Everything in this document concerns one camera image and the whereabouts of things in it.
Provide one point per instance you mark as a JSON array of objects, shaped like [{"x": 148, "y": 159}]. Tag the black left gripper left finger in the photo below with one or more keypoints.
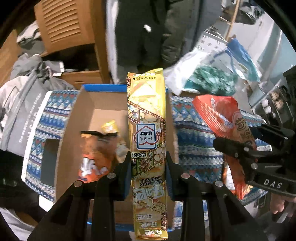
[{"x": 67, "y": 219}]

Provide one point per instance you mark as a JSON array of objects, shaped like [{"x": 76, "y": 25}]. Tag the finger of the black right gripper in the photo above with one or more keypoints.
[
  {"x": 235, "y": 149},
  {"x": 266, "y": 133}
]

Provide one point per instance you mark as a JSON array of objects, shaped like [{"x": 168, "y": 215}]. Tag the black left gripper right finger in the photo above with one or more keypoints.
[{"x": 228, "y": 218}]

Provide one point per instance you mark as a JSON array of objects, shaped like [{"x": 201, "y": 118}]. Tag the red snack bag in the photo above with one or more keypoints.
[{"x": 223, "y": 117}]

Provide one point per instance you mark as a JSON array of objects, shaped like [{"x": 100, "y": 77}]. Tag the yellow long cracker packet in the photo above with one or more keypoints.
[{"x": 146, "y": 112}]

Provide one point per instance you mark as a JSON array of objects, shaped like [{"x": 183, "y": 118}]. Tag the right hand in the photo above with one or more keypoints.
[{"x": 277, "y": 203}]

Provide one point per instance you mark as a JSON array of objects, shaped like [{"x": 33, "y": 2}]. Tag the white shelf with cups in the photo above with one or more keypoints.
[{"x": 271, "y": 102}]

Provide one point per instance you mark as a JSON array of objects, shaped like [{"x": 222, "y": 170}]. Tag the blue patterned tablecloth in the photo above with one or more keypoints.
[{"x": 195, "y": 150}]

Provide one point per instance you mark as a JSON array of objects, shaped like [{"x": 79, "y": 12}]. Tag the orange chip bag in box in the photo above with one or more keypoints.
[{"x": 98, "y": 155}]

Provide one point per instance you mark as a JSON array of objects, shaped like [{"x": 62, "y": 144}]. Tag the green crumpled plastic bag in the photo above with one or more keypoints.
[{"x": 211, "y": 80}]

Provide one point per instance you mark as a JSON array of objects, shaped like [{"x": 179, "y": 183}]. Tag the blue white plastic bag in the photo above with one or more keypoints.
[{"x": 244, "y": 60}]

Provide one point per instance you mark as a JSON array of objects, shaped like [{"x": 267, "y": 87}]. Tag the black smartphone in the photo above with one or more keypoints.
[{"x": 49, "y": 160}]

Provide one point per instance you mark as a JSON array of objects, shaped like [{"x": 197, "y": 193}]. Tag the small yellow snack packet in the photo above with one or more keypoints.
[{"x": 109, "y": 127}]

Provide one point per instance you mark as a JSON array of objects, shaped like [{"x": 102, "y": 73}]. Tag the blue cardboard box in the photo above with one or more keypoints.
[{"x": 97, "y": 104}]

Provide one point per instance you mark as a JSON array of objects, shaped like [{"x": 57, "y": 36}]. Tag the dark hanging jacket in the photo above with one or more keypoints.
[{"x": 156, "y": 34}]

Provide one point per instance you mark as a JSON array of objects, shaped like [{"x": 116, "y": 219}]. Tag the grey fabric storage bag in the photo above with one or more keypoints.
[{"x": 31, "y": 78}]

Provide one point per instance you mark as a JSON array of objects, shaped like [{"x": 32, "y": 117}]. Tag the wooden louvered cabinet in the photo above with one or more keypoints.
[{"x": 71, "y": 31}]

